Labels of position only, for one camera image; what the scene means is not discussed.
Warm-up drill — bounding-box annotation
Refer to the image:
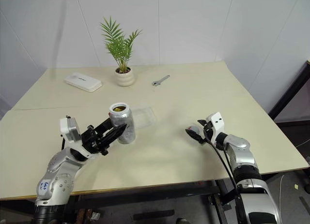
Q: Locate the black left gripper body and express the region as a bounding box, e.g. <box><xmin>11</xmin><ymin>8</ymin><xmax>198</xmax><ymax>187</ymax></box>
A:
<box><xmin>80</xmin><ymin>124</ymin><xmax>114</xmax><ymax>156</ymax></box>

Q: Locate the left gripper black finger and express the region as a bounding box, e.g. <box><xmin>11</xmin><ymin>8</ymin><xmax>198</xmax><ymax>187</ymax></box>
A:
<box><xmin>98</xmin><ymin>123</ymin><xmax>128</xmax><ymax>148</ymax></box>
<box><xmin>94</xmin><ymin>116</ymin><xmax>113</xmax><ymax>135</ymax></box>

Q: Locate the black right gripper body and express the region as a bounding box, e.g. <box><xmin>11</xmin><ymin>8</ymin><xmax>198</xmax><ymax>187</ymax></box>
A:
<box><xmin>202</xmin><ymin>121</ymin><xmax>215</xmax><ymax>145</ymax></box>

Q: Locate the silver jar lid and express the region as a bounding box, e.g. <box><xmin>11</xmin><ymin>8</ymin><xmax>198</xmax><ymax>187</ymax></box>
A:
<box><xmin>187</xmin><ymin>124</ymin><xmax>201</xmax><ymax>135</ymax></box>

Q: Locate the silver foil-wrapped jar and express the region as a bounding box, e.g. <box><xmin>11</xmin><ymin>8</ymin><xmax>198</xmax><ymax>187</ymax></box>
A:
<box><xmin>108</xmin><ymin>102</ymin><xmax>137</xmax><ymax>145</ymax></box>

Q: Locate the clear plastic box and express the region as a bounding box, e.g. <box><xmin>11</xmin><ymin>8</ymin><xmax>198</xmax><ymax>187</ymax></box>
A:
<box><xmin>132</xmin><ymin>103</ymin><xmax>158</xmax><ymax>132</ymax></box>

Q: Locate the white flat plastic case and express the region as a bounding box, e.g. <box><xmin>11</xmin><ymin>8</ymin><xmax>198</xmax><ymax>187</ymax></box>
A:
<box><xmin>63</xmin><ymin>72</ymin><xmax>103</xmax><ymax>93</ymax></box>

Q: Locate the cream ribbed plant pot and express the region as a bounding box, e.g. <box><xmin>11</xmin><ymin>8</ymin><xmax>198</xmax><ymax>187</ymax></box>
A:
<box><xmin>114</xmin><ymin>66</ymin><xmax>136</xmax><ymax>87</ymax></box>

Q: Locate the silver adjustable wrench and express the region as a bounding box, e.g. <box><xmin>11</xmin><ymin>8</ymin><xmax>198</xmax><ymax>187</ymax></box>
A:
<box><xmin>151</xmin><ymin>74</ymin><xmax>171</xmax><ymax>87</ymax></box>

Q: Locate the white label with blue writing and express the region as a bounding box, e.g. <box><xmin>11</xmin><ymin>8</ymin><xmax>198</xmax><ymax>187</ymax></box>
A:
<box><xmin>38</xmin><ymin>179</ymin><xmax>52</xmax><ymax>192</ymax></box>

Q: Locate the crumpled clear wrapper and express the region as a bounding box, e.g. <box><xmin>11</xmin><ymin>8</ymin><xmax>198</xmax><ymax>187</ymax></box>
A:
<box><xmin>90</xmin><ymin>210</ymin><xmax>102</xmax><ymax>222</ymax></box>

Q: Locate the green palm plant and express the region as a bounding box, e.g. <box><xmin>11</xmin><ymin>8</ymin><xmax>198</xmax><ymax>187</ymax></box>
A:
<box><xmin>99</xmin><ymin>15</ymin><xmax>143</xmax><ymax>74</ymax></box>

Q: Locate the black flat strip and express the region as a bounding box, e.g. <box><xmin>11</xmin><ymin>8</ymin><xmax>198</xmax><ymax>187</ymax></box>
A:
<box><xmin>131</xmin><ymin>209</ymin><xmax>175</xmax><ymax>220</ymax></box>

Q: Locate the dark framed panel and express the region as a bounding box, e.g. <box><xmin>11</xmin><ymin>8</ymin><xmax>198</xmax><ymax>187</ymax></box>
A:
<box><xmin>267</xmin><ymin>60</ymin><xmax>310</xmax><ymax>123</ymax></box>

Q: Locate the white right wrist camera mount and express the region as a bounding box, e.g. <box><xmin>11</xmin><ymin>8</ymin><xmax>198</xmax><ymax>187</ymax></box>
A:
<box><xmin>205</xmin><ymin>111</ymin><xmax>229</xmax><ymax>144</ymax></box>

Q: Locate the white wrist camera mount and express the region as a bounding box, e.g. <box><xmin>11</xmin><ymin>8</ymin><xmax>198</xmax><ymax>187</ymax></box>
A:
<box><xmin>59</xmin><ymin>115</ymin><xmax>99</xmax><ymax>160</ymax></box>
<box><xmin>205</xmin><ymin>111</ymin><xmax>229</xmax><ymax>144</ymax></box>

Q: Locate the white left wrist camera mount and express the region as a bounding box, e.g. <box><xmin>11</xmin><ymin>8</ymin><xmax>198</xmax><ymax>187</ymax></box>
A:
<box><xmin>59</xmin><ymin>115</ymin><xmax>99</xmax><ymax>160</ymax></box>

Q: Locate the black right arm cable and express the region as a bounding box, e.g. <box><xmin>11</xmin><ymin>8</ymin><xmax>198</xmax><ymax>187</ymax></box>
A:
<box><xmin>222</xmin><ymin>144</ymin><xmax>243</xmax><ymax>190</ymax></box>
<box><xmin>203</xmin><ymin>131</ymin><xmax>246</xmax><ymax>224</ymax></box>

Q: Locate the black metal table frame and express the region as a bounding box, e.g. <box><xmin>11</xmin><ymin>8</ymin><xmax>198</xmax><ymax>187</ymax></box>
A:
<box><xmin>62</xmin><ymin>169</ymin><xmax>310</xmax><ymax>212</ymax></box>

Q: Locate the thin white floor cable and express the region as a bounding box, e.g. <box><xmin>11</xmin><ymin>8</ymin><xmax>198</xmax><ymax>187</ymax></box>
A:
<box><xmin>278</xmin><ymin>173</ymin><xmax>287</xmax><ymax>201</ymax></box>

